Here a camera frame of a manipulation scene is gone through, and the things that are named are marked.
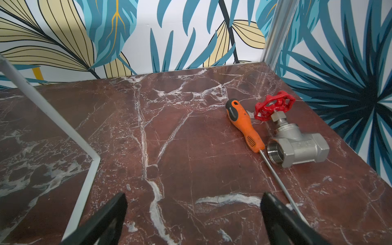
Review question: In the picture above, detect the orange handled screwdriver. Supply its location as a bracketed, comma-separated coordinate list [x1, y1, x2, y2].
[225, 99, 310, 226]

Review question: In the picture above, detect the steel valve red handwheel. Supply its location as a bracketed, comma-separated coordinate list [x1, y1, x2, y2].
[254, 90, 330, 168]

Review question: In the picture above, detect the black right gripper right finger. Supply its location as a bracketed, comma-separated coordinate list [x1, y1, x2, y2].
[260, 192, 330, 245]

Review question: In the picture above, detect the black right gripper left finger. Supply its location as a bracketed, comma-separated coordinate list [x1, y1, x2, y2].
[61, 193, 128, 245]

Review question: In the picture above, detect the white two-tier shelf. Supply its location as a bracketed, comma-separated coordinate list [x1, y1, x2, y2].
[0, 54, 102, 243]

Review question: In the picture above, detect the aluminium right corner post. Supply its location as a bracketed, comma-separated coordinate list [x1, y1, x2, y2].
[261, 0, 299, 71]

